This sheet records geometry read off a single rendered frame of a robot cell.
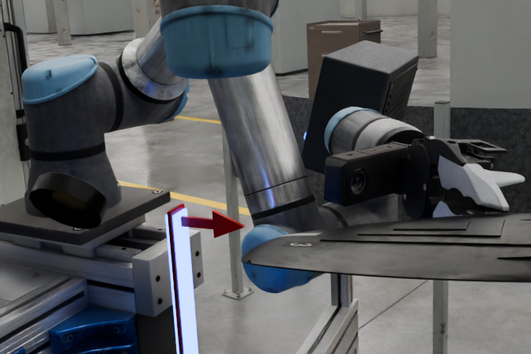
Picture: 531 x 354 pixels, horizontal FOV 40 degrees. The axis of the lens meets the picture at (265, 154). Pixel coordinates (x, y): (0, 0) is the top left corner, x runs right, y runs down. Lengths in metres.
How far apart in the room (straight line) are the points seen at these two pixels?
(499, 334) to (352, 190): 2.37
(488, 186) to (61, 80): 0.69
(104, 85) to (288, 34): 9.29
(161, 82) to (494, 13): 5.99
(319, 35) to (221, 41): 7.06
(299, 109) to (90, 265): 1.63
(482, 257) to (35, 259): 0.84
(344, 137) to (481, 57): 6.26
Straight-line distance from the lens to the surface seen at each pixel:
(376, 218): 0.86
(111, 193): 1.16
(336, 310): 1.18
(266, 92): 0.79
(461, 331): 3.00
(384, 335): 2.94
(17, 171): 2.67
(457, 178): 0.64
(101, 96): 1.14
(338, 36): 7.41
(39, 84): 1.12
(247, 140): 0.78
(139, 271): 1.07
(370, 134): 0.79
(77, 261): 1.15
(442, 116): 2.34
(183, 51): 0.48
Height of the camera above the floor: 1.38
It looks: 14 degrees down
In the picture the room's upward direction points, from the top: 3 degrees counter-clockwise
